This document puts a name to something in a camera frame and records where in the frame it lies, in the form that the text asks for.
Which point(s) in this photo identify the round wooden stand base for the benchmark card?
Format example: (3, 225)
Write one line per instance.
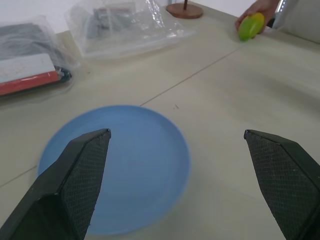
(185, 10)

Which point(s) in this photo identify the green yellow mango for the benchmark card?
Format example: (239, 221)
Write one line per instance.
(250, 26)

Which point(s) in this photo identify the clear bag with dark items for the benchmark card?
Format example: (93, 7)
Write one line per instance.
(125, 27)

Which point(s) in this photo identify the clear bag with red item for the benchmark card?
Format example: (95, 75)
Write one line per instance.
(30, 60)

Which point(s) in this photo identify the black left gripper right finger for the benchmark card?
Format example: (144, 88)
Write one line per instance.
(282, 180)

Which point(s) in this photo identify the person's bare hand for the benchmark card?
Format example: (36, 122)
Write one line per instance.
(260, 8)

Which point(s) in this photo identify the blue round plate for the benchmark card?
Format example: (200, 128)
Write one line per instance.
(145, 172)

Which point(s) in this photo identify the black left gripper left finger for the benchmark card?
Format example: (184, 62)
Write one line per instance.
(72, 185)

